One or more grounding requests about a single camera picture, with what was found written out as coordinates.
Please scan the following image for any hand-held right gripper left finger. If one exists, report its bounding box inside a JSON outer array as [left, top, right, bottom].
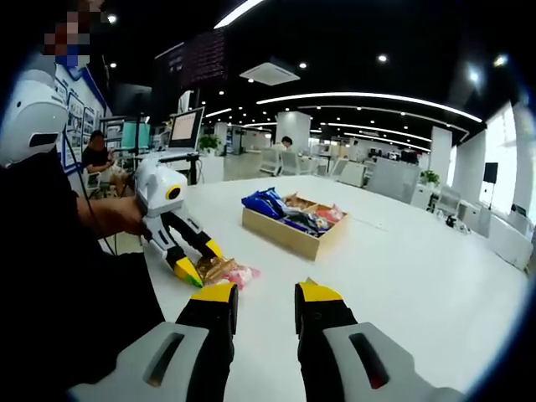
[[69, 282, 240, 402]]

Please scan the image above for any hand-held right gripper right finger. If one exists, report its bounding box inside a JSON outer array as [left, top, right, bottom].
[[294, 281, 466, 402]]

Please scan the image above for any golden mixed nuts packet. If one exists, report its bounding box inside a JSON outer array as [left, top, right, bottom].
[[196, 255, 235, 286], [282, 192, 319, 211]]

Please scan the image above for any pink marshmallow packet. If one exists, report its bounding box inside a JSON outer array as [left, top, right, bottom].
[[221, 263, 261, 291], [317, 204, 347, 225]]

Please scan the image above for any wooden divided container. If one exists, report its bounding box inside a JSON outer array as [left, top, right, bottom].
[[241, 190, 351, 261]]

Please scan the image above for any blue white QQ candy packet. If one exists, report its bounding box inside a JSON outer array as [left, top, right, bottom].
[[280, 211, 315, 235]]

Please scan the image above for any teal screen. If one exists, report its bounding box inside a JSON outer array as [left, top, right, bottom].
[[121, 121, 152, 150]]

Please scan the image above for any open laptop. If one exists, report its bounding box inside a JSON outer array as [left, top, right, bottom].
[[157, 106, 206, 162]]

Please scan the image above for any black desk monitor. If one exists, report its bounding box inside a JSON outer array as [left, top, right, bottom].
[[109, 82, 152, 117]]

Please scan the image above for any white table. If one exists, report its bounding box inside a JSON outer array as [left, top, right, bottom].
[[144, 174, 528, 402]]

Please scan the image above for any group of white office chairs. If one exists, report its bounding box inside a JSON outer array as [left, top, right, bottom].
[[259, 146, 369, 188]]

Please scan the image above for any person in black shirt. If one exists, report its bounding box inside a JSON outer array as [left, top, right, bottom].
[[0, 154, 167, 390]]

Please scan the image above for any hanging dark display screen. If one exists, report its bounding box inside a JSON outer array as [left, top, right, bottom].
[[152, 28, 229, 91]]

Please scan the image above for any white chest device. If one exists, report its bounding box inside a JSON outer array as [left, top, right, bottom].
[[0, 69, 70, 168]]

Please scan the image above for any ceiling air conditioner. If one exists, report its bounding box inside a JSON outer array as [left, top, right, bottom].
[[239, 61, 301, 87]]

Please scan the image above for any white mesh office chair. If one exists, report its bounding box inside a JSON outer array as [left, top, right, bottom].
[[363, 157, 422, 204]]

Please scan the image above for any black screen on floor stand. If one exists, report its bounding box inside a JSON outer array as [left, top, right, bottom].
[[483, 162, 499, 209]]

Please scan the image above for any black chest device cable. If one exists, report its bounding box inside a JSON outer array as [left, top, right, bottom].
[[66, 144, 118, 256]]

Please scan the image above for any wall poster board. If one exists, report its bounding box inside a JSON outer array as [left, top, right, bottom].
[[54, 62, 114, 173]]

